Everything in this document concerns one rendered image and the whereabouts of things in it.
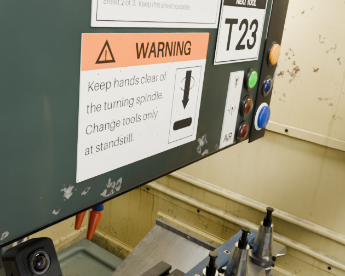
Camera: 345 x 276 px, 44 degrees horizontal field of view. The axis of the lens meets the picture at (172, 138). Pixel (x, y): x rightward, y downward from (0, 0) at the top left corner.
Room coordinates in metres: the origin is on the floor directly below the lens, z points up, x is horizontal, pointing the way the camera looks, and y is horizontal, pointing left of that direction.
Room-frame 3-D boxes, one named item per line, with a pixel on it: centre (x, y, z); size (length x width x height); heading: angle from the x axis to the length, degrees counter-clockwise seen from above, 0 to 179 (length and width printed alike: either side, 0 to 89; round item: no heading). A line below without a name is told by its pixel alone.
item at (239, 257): (0.68, -0.15, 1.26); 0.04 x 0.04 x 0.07
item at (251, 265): (0.72, -0.18, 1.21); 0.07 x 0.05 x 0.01; 56
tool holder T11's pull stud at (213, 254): (0.59, -0.09, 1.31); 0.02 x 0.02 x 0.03
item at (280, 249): (0.81, -0.24, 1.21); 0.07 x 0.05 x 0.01; 56
